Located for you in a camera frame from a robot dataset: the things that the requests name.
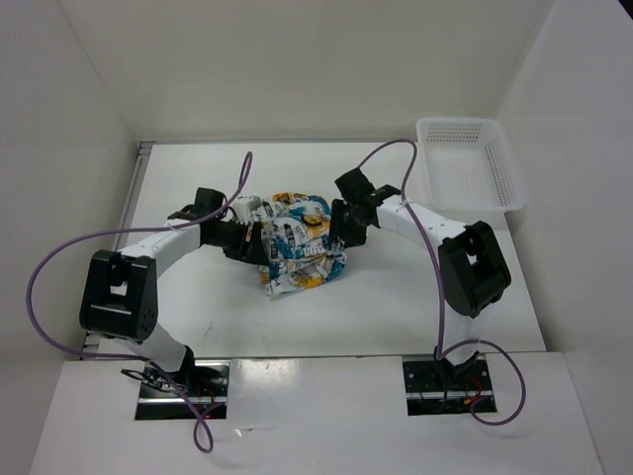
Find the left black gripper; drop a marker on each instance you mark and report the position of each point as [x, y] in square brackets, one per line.
[251, 251]

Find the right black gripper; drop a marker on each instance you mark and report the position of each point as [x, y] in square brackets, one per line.
[352, 237]

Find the colourful printed shorts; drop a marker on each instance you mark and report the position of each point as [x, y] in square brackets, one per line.
[295, 232]

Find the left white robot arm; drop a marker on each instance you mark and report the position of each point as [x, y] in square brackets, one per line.
[120, 299]

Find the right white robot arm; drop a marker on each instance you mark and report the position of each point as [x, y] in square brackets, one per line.
[466, 259]

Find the white perforated plastic basket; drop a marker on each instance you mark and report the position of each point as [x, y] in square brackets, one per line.
[469, 165]

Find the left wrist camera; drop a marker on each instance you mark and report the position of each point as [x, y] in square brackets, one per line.
[246, 209]

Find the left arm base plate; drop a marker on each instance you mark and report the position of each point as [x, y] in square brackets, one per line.
[158, 400]

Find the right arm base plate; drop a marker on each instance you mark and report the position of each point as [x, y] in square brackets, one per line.
[430, 394]

